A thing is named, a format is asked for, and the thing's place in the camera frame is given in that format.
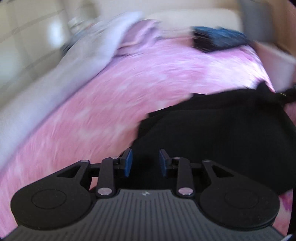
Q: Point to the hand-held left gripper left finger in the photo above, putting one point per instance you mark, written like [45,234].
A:
[128,165]

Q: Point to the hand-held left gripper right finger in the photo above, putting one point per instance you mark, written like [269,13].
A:
[163,165]

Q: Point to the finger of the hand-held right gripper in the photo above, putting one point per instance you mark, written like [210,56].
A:
[289,96]

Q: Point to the black garment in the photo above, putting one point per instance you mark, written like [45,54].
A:
[203,45]
[208,127]

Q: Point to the pink mottled blanket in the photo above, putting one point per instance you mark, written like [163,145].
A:
[138,88]

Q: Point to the folded blue jeans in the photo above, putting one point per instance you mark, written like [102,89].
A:
[226,37]

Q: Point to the folded black garment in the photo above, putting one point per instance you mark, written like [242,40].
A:
[203,45]

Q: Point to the grey duvet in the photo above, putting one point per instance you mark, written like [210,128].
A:
[57,76]

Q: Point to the cream headboard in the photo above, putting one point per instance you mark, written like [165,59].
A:
[185,18]

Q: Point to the mauve folded cloth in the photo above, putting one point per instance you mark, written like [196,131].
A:
[143,32]

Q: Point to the cream wardrobe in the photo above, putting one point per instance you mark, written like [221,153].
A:
[27,34]

